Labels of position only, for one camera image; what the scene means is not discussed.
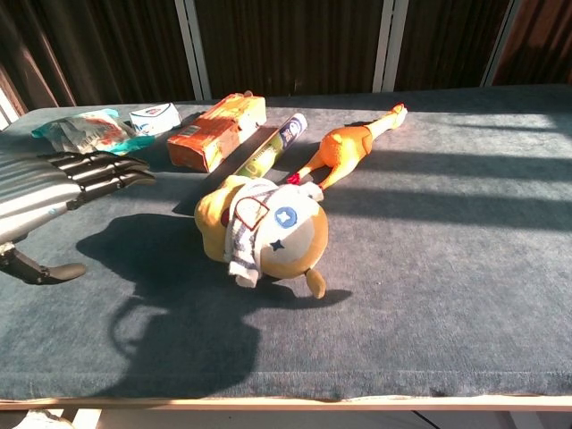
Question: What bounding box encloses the reddish brown curtain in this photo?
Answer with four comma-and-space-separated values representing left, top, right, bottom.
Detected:
492, 0, 572, 87

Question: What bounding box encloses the teal-edged snack bag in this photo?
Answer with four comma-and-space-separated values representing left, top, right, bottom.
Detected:
31, 110, 156, 156

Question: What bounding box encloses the white frame post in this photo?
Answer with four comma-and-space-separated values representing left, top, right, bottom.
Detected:
173, 0, 213, 102
372, 0, 410, 93
0, 83, 22, 131
480, 0, 523, 88

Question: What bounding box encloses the yellow round toy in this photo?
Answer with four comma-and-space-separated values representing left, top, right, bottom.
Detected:
193, 174, 330, 300

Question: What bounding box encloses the white tissue pack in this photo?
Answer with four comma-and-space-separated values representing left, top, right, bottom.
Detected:
129, 102, 182, 138

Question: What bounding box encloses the dark brown curtain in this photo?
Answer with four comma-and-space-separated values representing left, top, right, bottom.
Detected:
196, 0, 385, 100
393, 0, 511, 92
0, 0, 196, 113

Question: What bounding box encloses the blue felt table cloth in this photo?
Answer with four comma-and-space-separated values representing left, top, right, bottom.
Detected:
0, 84, 572, 401

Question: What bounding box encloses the orange carton box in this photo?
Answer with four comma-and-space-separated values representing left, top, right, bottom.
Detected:
166, 91, 268, 173

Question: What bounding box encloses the long green white box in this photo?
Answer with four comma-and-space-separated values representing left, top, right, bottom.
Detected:
231, 113, 308, 180

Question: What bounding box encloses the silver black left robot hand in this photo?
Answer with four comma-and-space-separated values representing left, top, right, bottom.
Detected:
0, 149, 157, 286

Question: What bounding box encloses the orange rubber chicken toy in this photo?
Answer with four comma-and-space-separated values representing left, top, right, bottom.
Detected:
286, 103, 408, 191

